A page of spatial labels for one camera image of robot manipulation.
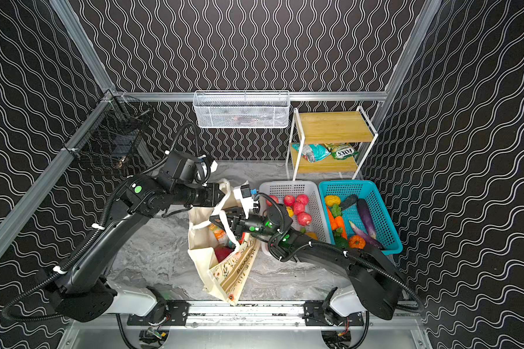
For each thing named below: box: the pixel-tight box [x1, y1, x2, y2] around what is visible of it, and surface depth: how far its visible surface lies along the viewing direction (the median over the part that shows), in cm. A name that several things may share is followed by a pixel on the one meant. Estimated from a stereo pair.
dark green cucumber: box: [340, 194, 359, 211], surface depth 102 cm
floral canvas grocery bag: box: [187, 178, 262, 306], surface depth 67 cm
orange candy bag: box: [208, 223, 228, 245], surface depth 83 cm
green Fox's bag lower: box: [323, 142, 359, 160], surface depth 102 cm
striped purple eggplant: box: [348, 220, 385, 251], surface depth 90 cm
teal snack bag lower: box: [291, 143, 332, 163], surface depth 100 cm
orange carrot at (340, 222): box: [334, 215, 348, 240], surface depth 96 cm
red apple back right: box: [295, 193, 310, 206], surface depth 101 cm
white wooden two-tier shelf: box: [285, 106, 379, 182], surface depth 96 cm
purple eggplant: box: [356, 198, 377, 240], surface depth 97 cm
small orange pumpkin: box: [348, 234, 367, 250], surface depth 88 cm
